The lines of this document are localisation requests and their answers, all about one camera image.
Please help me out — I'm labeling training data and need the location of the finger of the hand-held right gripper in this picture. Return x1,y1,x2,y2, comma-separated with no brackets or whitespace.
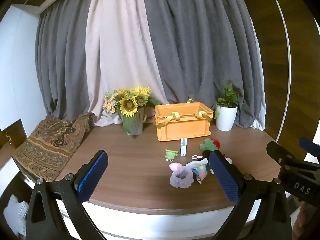
300,137,320,155
266,141,300,167

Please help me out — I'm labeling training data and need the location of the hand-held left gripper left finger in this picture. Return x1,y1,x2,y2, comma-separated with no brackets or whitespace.
26,150,108,240

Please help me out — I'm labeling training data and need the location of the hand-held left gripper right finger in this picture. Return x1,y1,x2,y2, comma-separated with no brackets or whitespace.
209,151,292,240

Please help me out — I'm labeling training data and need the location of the red and green plush toy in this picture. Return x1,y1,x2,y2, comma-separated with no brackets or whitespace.
199,138,221,153

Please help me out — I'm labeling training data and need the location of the light blue tissue packet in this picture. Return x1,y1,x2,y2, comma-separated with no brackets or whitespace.
180,137,188,157

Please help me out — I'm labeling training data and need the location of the orange plastic crate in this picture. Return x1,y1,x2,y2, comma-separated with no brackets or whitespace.
154,98,214,142

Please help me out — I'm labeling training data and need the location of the colourful printed soft pouch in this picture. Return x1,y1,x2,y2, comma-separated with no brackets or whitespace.
186,158,209,184

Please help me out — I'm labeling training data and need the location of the person's right hand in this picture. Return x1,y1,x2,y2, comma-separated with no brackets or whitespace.
291,202,320,240

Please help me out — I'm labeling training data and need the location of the purple fluffy scrunchie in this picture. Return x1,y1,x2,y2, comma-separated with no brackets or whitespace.
169,166,193,188

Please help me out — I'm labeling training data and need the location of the brown patterned cloth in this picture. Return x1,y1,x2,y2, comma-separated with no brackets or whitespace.
13,112,95,182

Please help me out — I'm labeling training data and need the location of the green frog plush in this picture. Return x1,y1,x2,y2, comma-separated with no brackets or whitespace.
165,149,179,161

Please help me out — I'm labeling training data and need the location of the white plant pot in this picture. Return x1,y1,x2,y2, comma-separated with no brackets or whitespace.
215,104,238,131

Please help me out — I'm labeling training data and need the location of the grey flower vase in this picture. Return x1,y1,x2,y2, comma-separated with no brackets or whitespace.
122,107,146,136

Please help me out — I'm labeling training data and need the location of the peach flower bunch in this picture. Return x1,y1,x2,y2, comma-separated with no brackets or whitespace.
103,92,120,114

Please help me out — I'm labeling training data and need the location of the green potted plant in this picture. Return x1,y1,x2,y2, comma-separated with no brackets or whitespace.
214,82,245,119

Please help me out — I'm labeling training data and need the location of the sunflower bouquet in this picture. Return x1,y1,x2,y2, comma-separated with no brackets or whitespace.
114,86,162,118

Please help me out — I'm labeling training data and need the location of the white knitted cloth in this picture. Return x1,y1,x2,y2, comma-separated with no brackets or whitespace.
3,194,30,236

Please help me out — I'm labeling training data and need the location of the grey curtain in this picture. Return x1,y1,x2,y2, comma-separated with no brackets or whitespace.
141,0,265,130
36,0,105,120

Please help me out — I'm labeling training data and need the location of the pale pink curtain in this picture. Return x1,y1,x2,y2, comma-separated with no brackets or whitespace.
86,0,170,127

